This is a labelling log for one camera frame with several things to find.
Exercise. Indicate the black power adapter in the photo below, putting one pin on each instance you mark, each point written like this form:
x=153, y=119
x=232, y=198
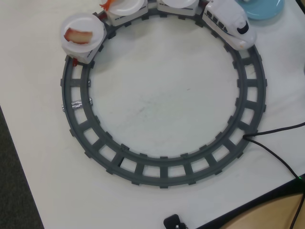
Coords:
x=172, y=220

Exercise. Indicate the red and beige sushi piece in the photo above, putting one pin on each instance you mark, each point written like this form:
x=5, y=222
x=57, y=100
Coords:
x=78, y=36

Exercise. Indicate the blue round dish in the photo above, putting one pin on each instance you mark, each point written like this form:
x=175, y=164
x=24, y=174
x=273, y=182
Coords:
x=262, y=10

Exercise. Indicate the white round plate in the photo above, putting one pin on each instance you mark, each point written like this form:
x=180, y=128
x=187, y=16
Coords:
x=81, y=23
x=178, y=2
x=126, y=7

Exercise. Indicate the grey circular toy rail track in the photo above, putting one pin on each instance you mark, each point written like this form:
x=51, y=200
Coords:
x=152, y=160

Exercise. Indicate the orange shrimp sushi piece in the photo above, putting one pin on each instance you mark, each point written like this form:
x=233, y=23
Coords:
x=107, y=4

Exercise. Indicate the red train coupler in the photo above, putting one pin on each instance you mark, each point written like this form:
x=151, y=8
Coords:
x=75, y=62
x=101, y=16

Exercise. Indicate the white Shinkansen toy locomotive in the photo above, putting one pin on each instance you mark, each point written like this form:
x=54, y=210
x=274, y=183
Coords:
x=224, y=14

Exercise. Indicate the silver foil strip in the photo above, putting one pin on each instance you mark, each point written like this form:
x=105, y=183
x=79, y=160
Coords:
x=76, y=105

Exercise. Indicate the white toy train car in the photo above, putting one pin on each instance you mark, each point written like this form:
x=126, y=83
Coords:
x=89, y=56
x=121, y=20
x=176, y=12

